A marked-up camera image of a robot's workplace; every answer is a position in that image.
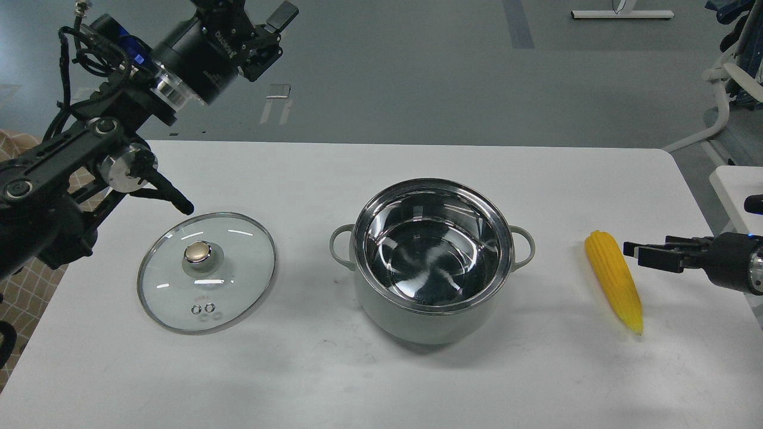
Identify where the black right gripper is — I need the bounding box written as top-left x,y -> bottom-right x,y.
622,232 -> 761,293

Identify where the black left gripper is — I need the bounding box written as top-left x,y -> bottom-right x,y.
152,1 -> 299,105

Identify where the glass pot lid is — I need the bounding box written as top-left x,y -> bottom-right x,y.
137,212 -> 277,335

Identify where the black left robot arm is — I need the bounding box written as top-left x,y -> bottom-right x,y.
1,1 -> 298,279

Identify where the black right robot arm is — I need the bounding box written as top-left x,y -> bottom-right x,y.
622,232 -> 762,296

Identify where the yellow toy corn cob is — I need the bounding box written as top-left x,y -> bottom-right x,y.
584,230 -> 644,335

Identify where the grey steel cooking pot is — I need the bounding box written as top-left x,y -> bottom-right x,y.
328,178 -> 536,346

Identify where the white side table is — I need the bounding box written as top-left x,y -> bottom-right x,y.
709,166 -> 762,236

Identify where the white stand base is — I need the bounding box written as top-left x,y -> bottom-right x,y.
570,1 -> 675,21

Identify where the beige checkered cloth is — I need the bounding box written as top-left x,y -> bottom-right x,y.
1,129 -> 107,391

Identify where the white chair frame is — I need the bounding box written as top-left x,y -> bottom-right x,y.
660,0 -> 763,167

